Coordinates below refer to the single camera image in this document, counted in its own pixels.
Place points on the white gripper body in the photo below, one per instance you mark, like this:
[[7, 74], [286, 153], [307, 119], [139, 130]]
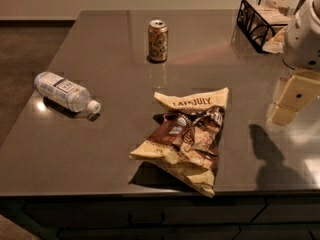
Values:
[[302, 39]]

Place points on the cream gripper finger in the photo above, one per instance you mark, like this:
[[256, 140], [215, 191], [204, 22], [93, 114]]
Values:
[[291, 95]]

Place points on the orange soda can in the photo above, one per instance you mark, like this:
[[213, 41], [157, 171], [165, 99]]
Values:
[[158, 40]]

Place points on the clear plastic water bottle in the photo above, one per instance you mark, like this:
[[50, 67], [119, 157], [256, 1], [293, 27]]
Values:
[[66, 93]]

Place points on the brown chip bag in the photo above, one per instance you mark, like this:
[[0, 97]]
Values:
[[185, 143]]

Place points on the dark cabinet drawers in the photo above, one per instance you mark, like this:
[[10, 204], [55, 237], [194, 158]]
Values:
[[220, 218]]

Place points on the black wire basket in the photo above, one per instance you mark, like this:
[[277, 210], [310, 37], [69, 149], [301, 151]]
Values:
[[252, 24]]

